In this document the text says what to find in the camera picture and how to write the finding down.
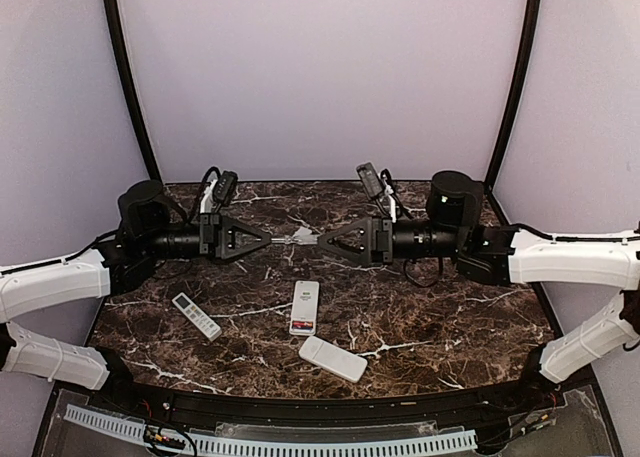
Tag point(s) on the white TCL remote control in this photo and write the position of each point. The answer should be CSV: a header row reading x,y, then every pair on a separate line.
x,y
304,310

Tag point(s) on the white slotted cable duct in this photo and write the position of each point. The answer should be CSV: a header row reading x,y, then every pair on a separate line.
x,y
250,440

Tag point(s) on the small white buttoned remote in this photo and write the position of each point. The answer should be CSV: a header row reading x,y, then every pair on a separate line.
x,y
202,321

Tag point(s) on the black corner post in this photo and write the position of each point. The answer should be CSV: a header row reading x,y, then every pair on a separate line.
x,y
129,90
523,55

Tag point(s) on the black left corner post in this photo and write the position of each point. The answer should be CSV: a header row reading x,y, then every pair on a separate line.
x,y
129,90

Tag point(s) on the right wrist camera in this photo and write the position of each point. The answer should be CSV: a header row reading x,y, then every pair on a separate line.
x,y
378,190

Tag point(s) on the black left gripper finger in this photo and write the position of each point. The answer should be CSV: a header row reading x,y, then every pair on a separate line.
x,y
235,230
232,251

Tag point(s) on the black front rail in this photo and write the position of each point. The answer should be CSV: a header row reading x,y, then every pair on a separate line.
x,y
483,406

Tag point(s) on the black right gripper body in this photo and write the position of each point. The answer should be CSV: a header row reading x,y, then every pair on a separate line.
x,y
383,240

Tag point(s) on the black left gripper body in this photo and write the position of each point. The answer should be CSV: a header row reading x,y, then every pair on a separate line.
x,y
210,234

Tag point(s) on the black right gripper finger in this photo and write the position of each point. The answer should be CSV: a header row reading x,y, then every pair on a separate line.
x,y
357,231
355,252

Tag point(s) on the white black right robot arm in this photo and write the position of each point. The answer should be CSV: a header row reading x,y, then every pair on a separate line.
x,y
511,254

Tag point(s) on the black right corner post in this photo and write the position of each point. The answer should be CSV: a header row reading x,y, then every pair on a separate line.
x,y
523,55

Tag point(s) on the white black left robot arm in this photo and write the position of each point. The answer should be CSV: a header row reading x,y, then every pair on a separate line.
x,y
153,228

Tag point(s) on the white remote face down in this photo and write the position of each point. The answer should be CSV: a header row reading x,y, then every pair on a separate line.
x,y
333,359

